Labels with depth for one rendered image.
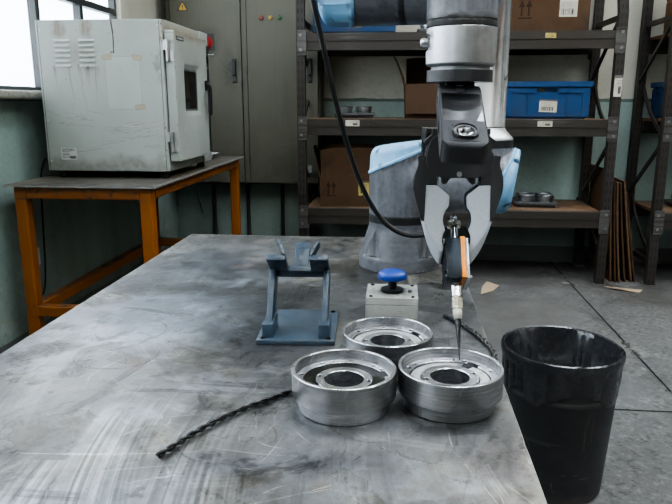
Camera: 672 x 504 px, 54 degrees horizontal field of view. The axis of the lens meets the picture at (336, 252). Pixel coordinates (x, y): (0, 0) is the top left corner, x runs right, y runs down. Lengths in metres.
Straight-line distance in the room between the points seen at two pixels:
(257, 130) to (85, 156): 1.75
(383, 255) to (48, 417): 0.67
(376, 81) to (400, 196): 3.53
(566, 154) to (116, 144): 3.03
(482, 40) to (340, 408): 0.40
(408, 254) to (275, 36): 3.45
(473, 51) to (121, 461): 0.52
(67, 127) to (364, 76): 2.28
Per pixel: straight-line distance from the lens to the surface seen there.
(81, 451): 0.65
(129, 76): 2.94
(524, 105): 4.23
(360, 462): 0.59
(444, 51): 0.72
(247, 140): 4.55
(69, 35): 3.05
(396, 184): 1.17
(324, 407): 0.63
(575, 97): 4.30
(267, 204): 4.81
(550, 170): 4.79
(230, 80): 4.57
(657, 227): 4.41
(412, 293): 0.91
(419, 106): 4.12
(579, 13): 4.29
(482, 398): 0.65
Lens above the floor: 1.10
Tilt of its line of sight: 13 degrees down
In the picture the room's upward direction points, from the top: straight up
